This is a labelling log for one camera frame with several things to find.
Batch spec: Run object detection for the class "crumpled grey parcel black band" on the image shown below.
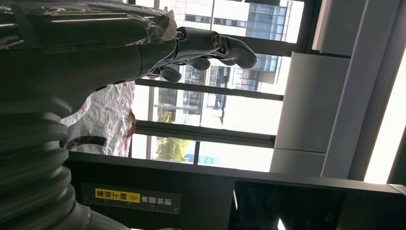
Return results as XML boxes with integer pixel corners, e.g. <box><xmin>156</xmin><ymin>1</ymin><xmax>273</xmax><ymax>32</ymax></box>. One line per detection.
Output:
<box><xmin>60</xmin><ymin>80</ymin><xmax>137</xmax><ymax>158</ymax></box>

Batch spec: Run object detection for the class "black inbound scanner machine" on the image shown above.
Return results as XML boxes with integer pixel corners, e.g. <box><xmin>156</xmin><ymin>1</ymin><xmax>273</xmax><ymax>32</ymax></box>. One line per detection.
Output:
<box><xmin>63</xmin><ymin>151</ymin><xmax>406</xmax><ymax>230</ymax></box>

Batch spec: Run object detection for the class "green tree outside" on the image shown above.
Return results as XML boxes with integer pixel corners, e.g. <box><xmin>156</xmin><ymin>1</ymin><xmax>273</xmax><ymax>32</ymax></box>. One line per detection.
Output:
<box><xmin>157</xmin><ymin>136</ymin><xmax>196</xmax><ymax>163</ymax></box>

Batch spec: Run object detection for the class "building beyond window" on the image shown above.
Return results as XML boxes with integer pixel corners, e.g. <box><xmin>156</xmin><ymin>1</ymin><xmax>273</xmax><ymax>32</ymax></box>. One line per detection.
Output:
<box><xmin>158</xmin><ymin>0</ymin><xmax>305</xmax><ymax>127</ymax></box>

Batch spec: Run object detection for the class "yellow black label sticker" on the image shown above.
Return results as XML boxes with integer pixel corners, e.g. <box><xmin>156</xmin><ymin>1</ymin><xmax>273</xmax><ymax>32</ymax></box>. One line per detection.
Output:
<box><xmin>80</xmin><ymin>183</ymin><xmax>182</xmax><ymax>215</ymax></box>

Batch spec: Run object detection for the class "bright ceiling light panel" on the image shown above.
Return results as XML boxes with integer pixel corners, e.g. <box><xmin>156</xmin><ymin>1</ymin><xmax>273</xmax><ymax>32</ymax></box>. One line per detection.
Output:
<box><xmin>363</xmin><ymin>47</ymin><xmax>406</xmax><ymax>185</ymax></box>

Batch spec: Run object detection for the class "dark window frame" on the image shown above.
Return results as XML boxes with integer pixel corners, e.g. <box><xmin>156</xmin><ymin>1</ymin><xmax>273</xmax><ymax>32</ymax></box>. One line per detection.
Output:
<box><xmin>126</xmin><ymin>0</ymin><xmax>318</xmax><ymax>173</ymax></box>

